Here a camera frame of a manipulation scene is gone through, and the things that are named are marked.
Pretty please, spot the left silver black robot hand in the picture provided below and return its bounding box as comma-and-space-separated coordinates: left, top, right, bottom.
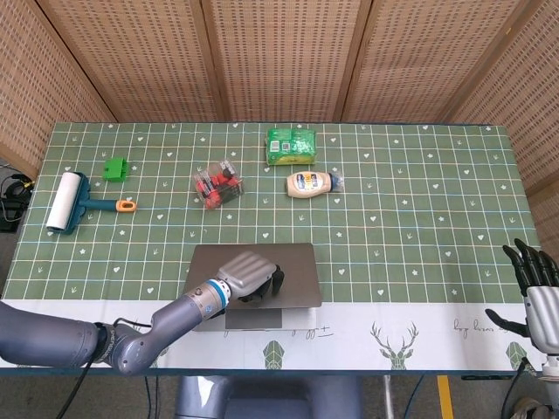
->
217, 251, 286, 304

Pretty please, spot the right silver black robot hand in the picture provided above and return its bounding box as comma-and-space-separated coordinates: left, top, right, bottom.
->
485, 237, 559, 351

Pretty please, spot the silver laptop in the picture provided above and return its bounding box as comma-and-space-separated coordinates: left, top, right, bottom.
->
182, 243, 323, 333

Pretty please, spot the clear box of red items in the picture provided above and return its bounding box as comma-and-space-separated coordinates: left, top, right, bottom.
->
193, 160, 245, 211

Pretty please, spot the grey shoe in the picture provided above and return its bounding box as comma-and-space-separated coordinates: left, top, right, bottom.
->
510, 397, 556, 419

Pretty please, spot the mayonnaise squeeze bottle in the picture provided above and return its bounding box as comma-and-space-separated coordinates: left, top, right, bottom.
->
285, 170, 345, 198

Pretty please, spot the grey robot torso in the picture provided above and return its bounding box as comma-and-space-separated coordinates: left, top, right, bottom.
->
176, 375, 363, 419

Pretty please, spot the green wrapped package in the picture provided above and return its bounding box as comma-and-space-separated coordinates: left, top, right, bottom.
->
264, 127, 318, 167

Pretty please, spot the green checked tablecloth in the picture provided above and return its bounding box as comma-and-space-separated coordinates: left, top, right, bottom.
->
0, 121, 559, 379

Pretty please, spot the green plastic block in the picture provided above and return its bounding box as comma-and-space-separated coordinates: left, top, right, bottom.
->
102, 157, 131, 182

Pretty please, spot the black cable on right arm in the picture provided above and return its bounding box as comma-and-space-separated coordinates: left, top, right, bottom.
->
500, 356, 530, 419

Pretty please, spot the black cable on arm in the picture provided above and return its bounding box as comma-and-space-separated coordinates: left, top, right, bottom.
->
67, 317, 155, 419
500, 356, 530, 419

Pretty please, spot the blue cable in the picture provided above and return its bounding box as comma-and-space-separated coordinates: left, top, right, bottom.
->
404, 376, 425, 419

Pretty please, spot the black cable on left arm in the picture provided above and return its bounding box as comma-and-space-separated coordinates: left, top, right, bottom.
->
67, 317, 155, 419

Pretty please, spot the teal lint roller orange handle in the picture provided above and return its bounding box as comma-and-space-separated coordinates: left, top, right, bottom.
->
45, 171, 138, 236

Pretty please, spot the black device with cables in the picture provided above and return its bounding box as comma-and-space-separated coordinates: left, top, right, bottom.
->
0, 173, 37, 233

